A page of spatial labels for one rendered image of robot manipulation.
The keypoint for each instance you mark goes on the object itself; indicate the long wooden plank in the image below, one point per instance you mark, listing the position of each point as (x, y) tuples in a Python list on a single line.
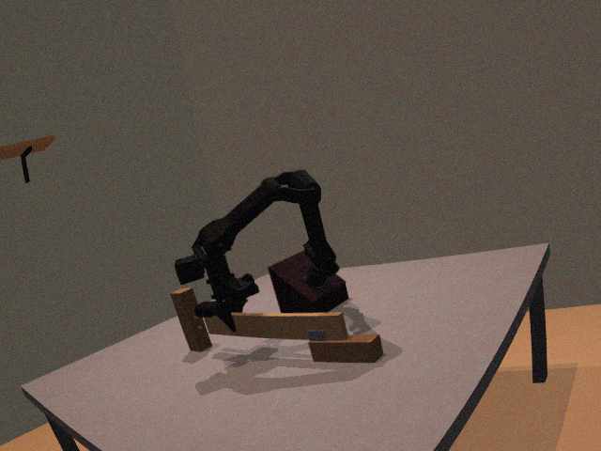
[(282, 325)]

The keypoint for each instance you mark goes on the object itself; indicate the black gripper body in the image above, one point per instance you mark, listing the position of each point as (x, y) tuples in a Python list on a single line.
[(209, 309)]

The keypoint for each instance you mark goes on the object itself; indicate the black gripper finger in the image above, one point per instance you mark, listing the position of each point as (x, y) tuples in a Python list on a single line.
[(226, 317), (237, 307)]

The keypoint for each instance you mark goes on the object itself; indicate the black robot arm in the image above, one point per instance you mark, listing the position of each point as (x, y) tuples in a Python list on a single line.
[(218, 236)]

